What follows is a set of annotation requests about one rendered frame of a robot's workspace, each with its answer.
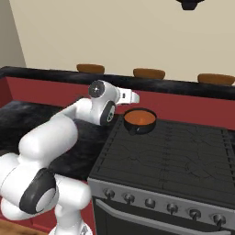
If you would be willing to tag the brown round stool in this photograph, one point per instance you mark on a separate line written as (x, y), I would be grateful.
(216, 79)
(90, 68)
(149, 73)

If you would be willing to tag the black saucepan with orange marinade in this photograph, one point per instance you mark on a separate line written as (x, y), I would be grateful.
(139, 117)

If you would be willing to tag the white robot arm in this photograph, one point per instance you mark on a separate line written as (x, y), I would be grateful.
(46, 143)

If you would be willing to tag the black and grey stove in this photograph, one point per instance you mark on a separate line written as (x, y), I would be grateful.
(171, 159)

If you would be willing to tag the black ceiling lamp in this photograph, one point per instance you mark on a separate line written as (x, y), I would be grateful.
(189, 3)

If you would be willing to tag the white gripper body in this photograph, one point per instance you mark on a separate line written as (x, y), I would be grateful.
(135, 97)

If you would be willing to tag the grey stove knob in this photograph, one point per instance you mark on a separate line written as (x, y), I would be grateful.
(109, 193)
(150, 202)
(172, 208)
(194, 213)
(219, 219)
(129, 198)

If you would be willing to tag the black oven door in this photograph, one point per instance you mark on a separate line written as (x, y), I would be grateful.
(113, 223)

